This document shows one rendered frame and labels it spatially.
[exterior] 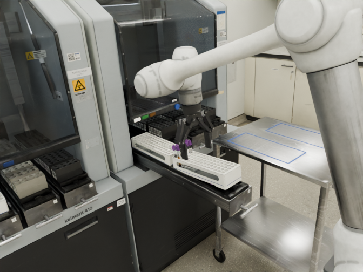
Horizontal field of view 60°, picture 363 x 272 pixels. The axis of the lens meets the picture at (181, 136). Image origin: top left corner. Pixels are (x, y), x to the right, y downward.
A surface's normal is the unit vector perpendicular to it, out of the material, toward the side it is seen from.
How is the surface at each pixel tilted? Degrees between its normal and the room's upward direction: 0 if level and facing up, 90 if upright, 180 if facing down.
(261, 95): 90
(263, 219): 0
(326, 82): 89
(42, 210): 90
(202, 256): 0
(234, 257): 0
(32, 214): 90
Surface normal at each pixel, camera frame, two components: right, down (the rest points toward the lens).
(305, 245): -0.07, -0.91
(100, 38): 0.67, 0.26
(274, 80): -0.74, 0.31
